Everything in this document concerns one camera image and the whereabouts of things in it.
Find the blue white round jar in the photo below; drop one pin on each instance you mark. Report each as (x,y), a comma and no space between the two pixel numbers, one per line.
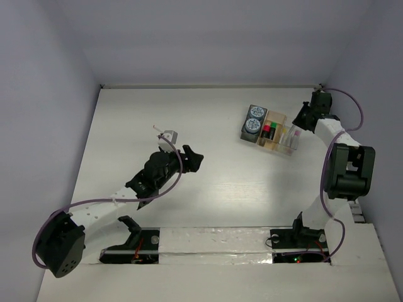
(256,112)

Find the clear plastic bin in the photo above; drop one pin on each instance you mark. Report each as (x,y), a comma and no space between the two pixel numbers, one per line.
(289,140)

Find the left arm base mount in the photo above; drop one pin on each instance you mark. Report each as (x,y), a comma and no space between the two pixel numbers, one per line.
(141,246)

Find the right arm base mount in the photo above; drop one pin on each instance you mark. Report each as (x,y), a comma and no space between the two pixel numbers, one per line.
(299,243)

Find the pink cap marker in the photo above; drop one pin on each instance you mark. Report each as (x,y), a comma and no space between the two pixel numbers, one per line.
(294,140)

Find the silver taped strip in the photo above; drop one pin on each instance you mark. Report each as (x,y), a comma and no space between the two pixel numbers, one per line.
(214,246)

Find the dark grey plastic bin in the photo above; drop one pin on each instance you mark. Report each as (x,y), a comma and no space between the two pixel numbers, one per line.
(251,137)

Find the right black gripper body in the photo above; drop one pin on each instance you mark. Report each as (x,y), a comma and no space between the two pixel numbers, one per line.
(312,111)

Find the yellow end marker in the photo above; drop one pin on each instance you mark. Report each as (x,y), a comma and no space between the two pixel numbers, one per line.
(283,135)

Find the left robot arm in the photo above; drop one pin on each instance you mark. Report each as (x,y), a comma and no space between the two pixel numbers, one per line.
(64,238)

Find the black green highlighter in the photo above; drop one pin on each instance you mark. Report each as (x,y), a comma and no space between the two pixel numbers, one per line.
(272,133)

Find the orange cap marker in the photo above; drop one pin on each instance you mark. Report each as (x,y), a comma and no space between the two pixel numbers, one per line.
(158,129)

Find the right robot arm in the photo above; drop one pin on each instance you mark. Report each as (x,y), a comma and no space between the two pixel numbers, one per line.
(348,165)

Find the black pink highlighter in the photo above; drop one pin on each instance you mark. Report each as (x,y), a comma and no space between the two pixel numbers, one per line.
(265,134)

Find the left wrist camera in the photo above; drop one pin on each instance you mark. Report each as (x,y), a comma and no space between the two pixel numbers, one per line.
(167,141)

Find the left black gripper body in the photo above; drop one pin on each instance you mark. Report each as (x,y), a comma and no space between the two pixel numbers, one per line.
(185,159)

